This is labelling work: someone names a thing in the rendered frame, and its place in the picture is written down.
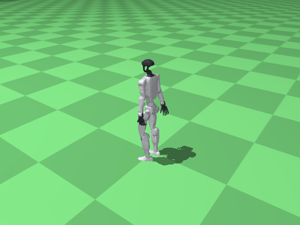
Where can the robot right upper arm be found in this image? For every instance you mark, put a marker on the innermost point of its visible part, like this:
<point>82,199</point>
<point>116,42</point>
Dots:
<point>158,83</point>

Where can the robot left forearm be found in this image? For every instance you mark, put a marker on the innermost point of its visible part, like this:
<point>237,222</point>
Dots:
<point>141,105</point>

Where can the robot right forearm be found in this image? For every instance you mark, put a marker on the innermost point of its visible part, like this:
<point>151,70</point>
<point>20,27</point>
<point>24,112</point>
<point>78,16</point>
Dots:
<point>160,96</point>

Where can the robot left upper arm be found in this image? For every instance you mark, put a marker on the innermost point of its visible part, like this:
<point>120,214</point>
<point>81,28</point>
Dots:
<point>142,84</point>

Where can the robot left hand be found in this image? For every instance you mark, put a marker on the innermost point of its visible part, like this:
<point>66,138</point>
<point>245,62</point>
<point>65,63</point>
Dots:
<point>141,120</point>

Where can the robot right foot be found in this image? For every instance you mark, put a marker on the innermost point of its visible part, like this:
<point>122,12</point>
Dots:
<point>155,153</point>

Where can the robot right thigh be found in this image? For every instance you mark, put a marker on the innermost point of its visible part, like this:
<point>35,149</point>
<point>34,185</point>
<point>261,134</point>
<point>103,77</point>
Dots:
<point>152,122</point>

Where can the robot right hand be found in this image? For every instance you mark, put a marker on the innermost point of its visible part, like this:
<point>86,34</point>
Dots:
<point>164,109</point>

